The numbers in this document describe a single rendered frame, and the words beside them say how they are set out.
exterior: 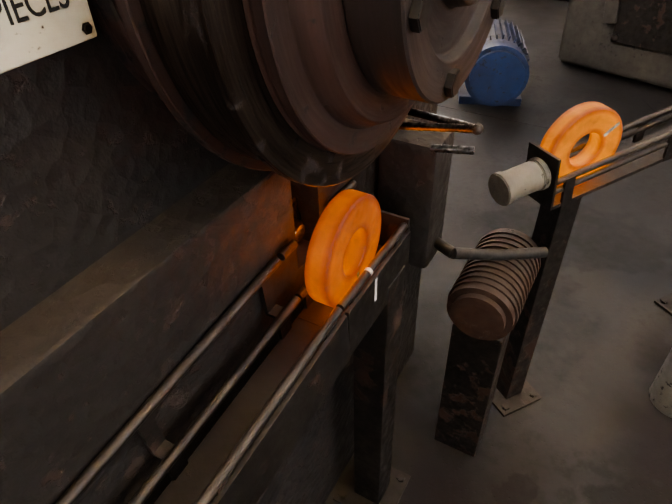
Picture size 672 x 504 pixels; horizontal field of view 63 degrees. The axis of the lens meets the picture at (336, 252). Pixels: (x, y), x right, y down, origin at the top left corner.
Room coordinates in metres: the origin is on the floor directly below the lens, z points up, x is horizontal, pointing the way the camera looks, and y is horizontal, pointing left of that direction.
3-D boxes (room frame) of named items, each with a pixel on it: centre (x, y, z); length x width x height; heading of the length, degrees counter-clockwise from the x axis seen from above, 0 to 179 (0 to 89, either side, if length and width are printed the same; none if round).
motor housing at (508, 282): (0.77, -0.30, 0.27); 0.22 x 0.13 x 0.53; 149
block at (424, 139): (0.77, -0.13, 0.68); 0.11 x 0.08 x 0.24; 59
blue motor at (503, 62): (2.71, -0.81, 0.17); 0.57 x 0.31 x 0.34; 169
